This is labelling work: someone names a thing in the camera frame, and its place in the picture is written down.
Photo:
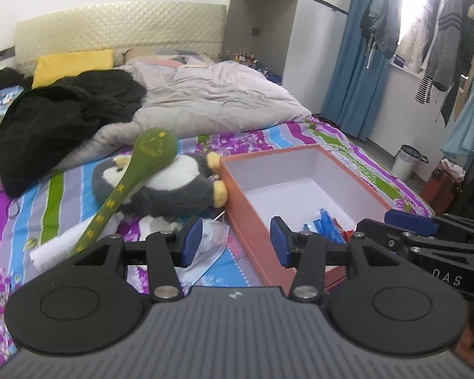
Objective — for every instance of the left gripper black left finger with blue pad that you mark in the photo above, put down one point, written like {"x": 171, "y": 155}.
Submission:
{"x": 166, "y": 250}

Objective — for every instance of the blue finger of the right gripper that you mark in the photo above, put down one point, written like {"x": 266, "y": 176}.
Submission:
{"x": 420, "y": 225}

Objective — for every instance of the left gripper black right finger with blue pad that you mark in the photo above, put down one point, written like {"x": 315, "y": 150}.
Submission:
{"x": 305, "y": 252}

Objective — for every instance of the blue white tissue pack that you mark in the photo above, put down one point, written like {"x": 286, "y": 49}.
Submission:
{"x": 323, "y": 224}

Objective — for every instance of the red snack packet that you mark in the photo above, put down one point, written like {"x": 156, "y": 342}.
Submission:
{"x": 345, "y": 234}

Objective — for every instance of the clear plastic bag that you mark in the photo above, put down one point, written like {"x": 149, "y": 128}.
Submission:
{"x": 201, "y": 244}

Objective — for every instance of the white waste bin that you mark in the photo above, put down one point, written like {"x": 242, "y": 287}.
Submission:
{"x": 405, "y": 160}

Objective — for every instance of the grey white penguin plush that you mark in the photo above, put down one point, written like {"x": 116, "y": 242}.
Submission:
{"x": 189, "y": 186}

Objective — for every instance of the orange cardboard box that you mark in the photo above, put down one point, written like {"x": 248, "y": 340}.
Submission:
{"x": 295, "y": 184}

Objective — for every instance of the green plush snake toy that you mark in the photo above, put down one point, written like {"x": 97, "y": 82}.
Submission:
{"x": 152, "y": 151}

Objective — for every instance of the white paper roll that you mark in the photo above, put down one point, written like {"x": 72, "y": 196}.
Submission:
{"x": 58, "y": 249}

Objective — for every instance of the blue curtain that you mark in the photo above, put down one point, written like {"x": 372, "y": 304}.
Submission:
{"x": 357, "y": 85}

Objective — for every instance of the grey fluffy blanket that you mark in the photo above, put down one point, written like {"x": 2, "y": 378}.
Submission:
{"x": 223, "y": 98}

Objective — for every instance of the black jacket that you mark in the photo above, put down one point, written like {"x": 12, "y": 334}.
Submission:
{"x": 45, "y": 124}

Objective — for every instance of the hanging grey striped clothes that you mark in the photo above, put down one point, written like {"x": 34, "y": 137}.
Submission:
{"x": 451, "y": 54}

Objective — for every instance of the yellow pillow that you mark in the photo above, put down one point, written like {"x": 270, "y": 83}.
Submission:
{"x": 51, "y": 68}

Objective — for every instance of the beige padded headboard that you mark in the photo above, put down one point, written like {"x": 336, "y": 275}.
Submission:
{"x": 121, "y": 26}

